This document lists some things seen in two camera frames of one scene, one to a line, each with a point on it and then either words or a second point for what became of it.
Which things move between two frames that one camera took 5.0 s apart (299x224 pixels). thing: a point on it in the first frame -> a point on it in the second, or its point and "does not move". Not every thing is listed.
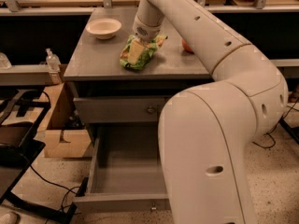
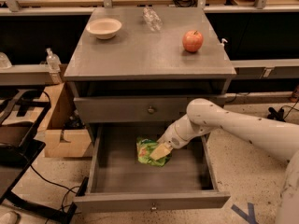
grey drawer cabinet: x=123 y=106 does not move
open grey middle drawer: x=128 y=171 does not move
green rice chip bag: x=136 y=51 -> x=145 y=147
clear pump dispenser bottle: x=53 y=61 does not move
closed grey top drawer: x=118 y=109 does not move
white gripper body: x=146 y=32 -> x=170 y=138
